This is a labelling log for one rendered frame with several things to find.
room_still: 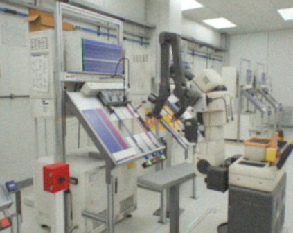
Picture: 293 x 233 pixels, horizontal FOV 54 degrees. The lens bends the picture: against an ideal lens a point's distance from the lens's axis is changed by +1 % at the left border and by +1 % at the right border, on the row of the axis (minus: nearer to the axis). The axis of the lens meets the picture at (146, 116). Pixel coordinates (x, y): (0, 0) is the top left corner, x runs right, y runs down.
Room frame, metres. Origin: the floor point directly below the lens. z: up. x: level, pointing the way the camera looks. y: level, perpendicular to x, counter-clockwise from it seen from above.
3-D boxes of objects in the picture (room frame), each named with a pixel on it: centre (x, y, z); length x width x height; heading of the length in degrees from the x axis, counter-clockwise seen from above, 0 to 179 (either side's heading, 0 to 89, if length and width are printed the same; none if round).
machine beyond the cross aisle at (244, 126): (6.75, -2.20, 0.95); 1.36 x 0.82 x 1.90; 56
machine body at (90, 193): (2.58, 0.56, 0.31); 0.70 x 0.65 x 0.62; 146
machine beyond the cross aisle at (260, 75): (7.95, -3.02, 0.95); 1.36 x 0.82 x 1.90; 56
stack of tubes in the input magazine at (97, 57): (2.56, 0.42, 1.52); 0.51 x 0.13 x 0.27; 146
